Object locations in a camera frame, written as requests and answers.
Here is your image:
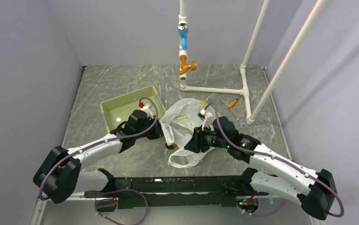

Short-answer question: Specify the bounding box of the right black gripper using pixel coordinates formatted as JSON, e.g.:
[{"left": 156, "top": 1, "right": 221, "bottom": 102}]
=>
[{"left": 184, "top": 123, "right": 229, "bottom": 153}]

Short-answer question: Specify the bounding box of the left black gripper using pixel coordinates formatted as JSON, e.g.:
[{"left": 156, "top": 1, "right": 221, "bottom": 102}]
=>
[{"left": 135, "top": 115, "right": 169, "bottom": 140}]

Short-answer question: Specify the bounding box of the white plastic bag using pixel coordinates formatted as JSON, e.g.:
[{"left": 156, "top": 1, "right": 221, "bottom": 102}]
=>
[{"left": 159, "top": 98, "right": 214, "bottom": 169}]

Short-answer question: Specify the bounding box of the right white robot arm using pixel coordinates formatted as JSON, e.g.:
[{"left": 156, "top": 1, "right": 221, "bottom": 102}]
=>
[{"left": 184, "top": 117, "right": 337, "bottom": 220}]

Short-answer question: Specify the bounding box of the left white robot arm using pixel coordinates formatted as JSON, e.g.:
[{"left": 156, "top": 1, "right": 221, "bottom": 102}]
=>
[{"left": 32, "top": 110, "right": 163, "bottom": 203}]

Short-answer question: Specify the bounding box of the pale green plastic basket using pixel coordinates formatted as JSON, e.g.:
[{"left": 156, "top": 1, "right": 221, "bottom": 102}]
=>
[{"left": 100, "top": 86, "right": 166, "bottom": 132}]

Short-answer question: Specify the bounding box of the orange black brush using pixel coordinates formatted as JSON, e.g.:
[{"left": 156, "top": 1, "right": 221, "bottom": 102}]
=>
[{"left": 165, "top": 143, "right": 177, "bottom": 150}]

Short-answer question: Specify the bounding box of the silver orange wrench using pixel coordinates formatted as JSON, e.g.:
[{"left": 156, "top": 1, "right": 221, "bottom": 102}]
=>
[{"left": 221, "top": 97, "right": 248, "bottom": 129}]

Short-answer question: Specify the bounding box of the orange pipe valve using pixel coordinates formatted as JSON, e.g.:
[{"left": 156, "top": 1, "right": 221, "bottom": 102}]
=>
[{"left": 179, "top": 55, "right": 198, "bottom": 75}]

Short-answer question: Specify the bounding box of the blue pipe valve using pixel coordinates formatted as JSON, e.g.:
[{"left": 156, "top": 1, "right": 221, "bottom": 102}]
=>
[{"left": 177, "top": 21, "right": 189, "bottom": 50}]

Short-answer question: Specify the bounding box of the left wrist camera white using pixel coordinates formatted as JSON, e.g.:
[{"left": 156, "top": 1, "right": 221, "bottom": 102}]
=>
[{"left": 138, "top": 102, "right": 154, "bottom": 119}]

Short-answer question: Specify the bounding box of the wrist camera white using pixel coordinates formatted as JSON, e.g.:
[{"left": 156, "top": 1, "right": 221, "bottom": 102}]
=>
[
  {"left": 198, "top": 109, "right": 213, "bottom": 131},
  {"left": 138, "top": 102, "right": 154, "bottom": 119}
]

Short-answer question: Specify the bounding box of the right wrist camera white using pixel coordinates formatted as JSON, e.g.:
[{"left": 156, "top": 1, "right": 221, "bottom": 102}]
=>
[{"left": 198, "top": 109, "right": 213, "bottom": 131}]

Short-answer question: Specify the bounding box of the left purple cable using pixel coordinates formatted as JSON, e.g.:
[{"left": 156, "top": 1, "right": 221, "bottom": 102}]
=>
[{"left": 38, "top": 97, "right": 160, "bottom": 201}]

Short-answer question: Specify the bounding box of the purple cable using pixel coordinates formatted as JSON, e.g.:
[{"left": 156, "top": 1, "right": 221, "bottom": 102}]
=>
[
  {"left": 204, "top": 102, "right": 344, "bottom": 218},
  {"left": 38, "top": 97, "right": 160, "bottom": 201}
]

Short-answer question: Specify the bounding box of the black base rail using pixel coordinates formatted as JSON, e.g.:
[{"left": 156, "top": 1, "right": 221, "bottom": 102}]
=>
[{"left": 84, "top": 175, "right": 255, "bottom": 209}]

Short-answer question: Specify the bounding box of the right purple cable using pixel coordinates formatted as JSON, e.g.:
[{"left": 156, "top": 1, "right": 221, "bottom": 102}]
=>
[{"left": 204, "top": 102, "right": 344, "bottom": 218}]

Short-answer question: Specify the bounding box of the white pvc pipe frame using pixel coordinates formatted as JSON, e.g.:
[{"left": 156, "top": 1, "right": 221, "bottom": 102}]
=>
[{"left": 178, "top": 0, "right": 329, "bottom": 125}]

